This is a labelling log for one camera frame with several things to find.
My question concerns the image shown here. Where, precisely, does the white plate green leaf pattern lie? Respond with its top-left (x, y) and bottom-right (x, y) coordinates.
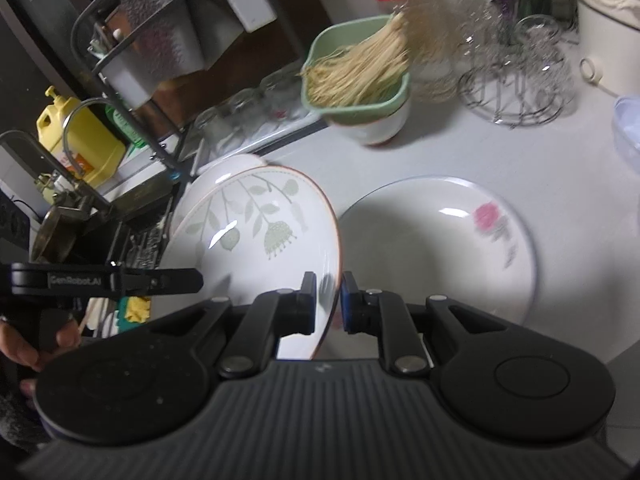
top-left (150, 166), bottom-right (343, 360)

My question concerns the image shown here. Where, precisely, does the chrome kitchen faucet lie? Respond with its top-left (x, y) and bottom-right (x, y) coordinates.
top-left (0, 96), bottom-right (137, 221)

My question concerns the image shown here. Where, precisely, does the person's left hand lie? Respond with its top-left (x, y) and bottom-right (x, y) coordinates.
top-left (1, 318), bottom-right (81, 373)

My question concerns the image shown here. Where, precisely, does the white plate pink flower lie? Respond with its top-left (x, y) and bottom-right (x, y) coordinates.
top-left (338, 177), bottom-right (537, 323)

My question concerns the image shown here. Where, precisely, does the yellow detergent bottle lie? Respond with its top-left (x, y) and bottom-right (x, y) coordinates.
top-left (36, 86), bottom-right (126, 188)

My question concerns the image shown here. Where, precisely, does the white plate behind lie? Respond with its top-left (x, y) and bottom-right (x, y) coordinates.
top-left (169, 154), bottom-right (267, 236)

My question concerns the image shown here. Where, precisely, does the white bowl under basket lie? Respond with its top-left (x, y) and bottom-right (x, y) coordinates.
top-left (326, 98), bottom-right (411, 146)

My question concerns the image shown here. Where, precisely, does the dried noodles bundle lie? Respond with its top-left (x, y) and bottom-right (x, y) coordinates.
top-left (301, 12), bottom-right (412, 109)

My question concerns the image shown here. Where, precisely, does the grey textured cutting board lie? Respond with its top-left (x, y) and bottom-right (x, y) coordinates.
top-left (120, 0), bottom-right (204, 82)

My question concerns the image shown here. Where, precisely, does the clear jar red lid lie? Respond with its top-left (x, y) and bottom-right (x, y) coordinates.
top-left (376, 0), bottom-right (457, 103)

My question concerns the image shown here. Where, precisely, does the black dish drying rack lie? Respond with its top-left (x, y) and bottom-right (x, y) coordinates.
top-left (69, 0), bottom-right (312, 183)

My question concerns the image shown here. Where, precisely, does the white rice cooker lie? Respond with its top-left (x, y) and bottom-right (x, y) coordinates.
top-left (577, 0), bottom-right (639, 96)

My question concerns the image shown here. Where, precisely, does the wire glass holder rack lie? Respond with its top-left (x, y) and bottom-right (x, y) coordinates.
top-left (457, 0), bottom-right (576, 128)

